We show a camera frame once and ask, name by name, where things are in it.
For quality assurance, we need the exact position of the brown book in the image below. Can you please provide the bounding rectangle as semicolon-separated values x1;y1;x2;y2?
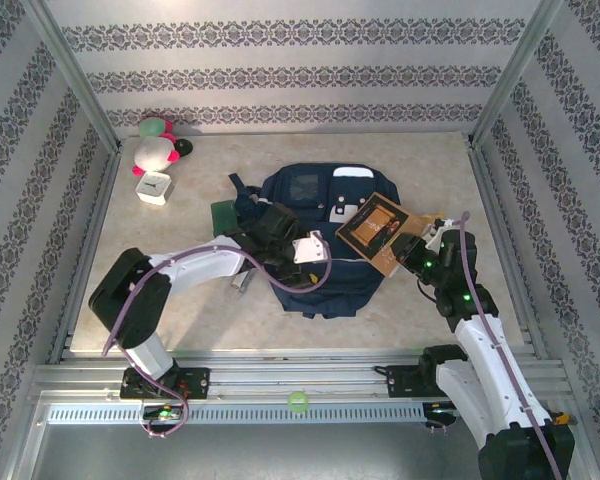
334;192;431;279

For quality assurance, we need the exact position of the white pink green plush toy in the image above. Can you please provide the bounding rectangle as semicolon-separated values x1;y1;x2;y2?
131;114;182;179

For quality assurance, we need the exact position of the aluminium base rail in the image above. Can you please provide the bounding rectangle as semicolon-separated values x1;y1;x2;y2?
29;348;566;402

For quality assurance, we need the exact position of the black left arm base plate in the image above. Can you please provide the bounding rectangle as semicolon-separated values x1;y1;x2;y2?
119;367;211;401

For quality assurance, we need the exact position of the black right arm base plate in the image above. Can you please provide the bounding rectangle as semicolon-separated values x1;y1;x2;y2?
374;364;479;400

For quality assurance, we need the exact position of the aluminium side rail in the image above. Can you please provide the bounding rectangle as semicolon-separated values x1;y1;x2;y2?
47;147;124;364
467;142;554;364

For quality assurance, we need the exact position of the green notebook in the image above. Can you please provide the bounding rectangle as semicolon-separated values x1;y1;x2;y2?
210;198;240;237

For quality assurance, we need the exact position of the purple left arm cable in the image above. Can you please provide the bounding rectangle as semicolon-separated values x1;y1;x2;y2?
101;234;334;440

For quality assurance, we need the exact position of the slotted grey cable duct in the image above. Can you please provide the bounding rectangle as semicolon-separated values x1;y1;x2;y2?
46;403;426;426

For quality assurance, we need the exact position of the aluminium frame post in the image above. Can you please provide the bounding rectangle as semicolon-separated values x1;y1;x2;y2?
22;0;122;154
469;0;566;149

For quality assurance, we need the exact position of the navy blue backpack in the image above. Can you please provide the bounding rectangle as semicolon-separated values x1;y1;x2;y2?
228;162;404;320

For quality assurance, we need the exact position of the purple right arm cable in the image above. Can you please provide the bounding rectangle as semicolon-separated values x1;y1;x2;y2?
457;210;566;480

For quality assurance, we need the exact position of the white cube clock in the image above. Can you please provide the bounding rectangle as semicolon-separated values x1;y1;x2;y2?
134;169;175;206

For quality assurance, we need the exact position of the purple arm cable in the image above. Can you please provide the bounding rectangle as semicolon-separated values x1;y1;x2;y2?
101;234;334;440
457;210;566;480

